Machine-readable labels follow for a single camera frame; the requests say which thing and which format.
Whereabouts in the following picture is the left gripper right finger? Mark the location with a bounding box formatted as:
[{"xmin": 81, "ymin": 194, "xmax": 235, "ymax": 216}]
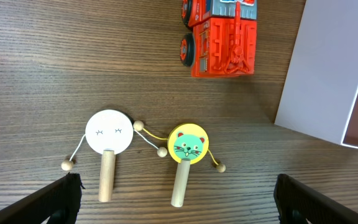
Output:
[{"xmin": 273, "ymin": 174, "xmax": 358, "ymax": 224}]

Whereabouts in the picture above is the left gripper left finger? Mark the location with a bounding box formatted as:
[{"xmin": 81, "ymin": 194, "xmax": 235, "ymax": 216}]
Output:
[{"xmin": 0, "ymin": 173, "xmax": 84, "ymax": 224}]

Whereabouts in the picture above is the red toy fire truck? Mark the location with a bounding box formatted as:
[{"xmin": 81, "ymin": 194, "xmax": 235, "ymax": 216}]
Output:
[{"xmin": 180, "ymin": 0, "xmax": 257, "ymax": 78}]

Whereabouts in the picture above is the white wooden rattle drum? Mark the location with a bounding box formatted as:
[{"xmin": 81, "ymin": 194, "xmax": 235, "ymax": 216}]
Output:
[{"xmin": 60, "ymin": 109, "xmax": 168, "ymax": 203}]

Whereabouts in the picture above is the pink white cardboard box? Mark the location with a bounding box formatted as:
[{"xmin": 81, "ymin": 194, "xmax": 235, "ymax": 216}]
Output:
[{"xmin": 275, "ymin": 0, "xmax": 358, "ymax": 149}]

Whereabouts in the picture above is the yellow cat rattle drum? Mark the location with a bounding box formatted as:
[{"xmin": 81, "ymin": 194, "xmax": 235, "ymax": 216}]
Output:
[{"xmin": 133, "ymin": 121, "xmax": 226, "ymax": 207}]

